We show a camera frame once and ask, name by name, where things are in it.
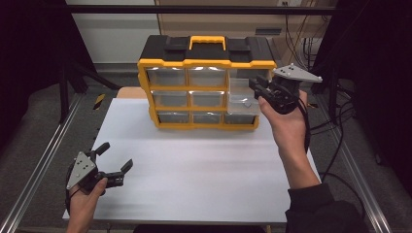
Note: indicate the black metal stand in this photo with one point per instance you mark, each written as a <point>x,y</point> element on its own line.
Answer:
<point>63,97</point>
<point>333,97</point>

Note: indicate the set of clear drawers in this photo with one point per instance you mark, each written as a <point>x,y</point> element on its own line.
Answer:
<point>205,98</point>

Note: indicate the yellow black drawer organizer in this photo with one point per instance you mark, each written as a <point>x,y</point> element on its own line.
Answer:
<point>207,55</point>

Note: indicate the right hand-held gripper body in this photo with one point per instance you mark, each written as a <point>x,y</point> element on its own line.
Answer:
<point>285,97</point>

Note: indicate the black curtain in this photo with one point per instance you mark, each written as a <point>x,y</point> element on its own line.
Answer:
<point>379,64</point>
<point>29,64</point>

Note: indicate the light wooden board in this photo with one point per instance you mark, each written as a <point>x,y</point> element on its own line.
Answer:
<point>131,93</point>

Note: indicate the clear plastic organizer drawer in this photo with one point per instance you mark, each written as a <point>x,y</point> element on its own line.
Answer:
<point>243,97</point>

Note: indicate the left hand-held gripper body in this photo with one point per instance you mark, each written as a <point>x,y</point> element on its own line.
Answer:
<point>82,168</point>

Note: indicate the person's right hand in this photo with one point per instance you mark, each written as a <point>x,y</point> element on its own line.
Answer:
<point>288,129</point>

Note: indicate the yellow black floor tape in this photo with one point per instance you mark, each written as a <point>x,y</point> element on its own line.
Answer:
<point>99,101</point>

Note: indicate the beige wooden desk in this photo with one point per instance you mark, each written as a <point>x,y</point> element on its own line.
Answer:
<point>226,22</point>

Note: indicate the person's left hand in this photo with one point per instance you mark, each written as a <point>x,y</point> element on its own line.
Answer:
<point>82,207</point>

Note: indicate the aluminium frame rail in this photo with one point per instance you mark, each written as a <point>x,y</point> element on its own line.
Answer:
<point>351,161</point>
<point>42,161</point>

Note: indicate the black horizontal frame bar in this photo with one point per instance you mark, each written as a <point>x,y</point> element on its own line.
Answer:
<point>194,9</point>

